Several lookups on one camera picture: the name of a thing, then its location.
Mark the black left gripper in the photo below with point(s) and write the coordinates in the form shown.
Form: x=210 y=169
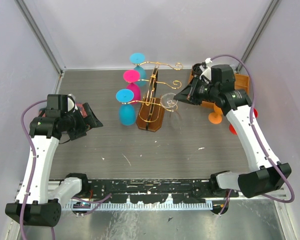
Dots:
x=81 y=130

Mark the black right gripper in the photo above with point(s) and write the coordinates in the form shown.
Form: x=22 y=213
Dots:
x=188 y=94

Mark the clear wine glass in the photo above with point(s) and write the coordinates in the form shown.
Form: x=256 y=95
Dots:
x=168 y=102

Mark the blue wine glass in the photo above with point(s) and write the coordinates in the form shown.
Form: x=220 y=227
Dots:
x=126 y=113
x=137 y=59

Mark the orange wine glass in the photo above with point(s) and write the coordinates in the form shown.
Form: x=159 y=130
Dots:
x=216 y=116

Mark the red wine glass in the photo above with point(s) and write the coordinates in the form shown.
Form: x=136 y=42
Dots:
x=232 y=129

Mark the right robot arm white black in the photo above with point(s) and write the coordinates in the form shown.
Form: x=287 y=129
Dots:
x=216 y=84

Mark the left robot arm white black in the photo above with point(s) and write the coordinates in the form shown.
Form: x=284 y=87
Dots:
x=33 y=205

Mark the pink wine glass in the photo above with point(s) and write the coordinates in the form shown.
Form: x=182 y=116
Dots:
x=131 y=77

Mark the colourful packet under left gripper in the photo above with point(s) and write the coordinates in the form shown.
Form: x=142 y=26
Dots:
x=80 y=107

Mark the dark rolled cloth rear left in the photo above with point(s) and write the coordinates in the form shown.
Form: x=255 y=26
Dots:
x=197 y=69

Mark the wooden compartment tray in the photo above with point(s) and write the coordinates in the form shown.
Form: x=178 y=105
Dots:
x=241 y=82

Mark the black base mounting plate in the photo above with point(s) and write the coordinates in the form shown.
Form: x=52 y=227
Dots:
x=150 y=191

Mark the gold wire glass rack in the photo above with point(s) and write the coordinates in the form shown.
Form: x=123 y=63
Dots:
x=148 y=110

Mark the white slotted cable duct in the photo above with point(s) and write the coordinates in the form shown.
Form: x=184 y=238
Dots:
x=166 y=206

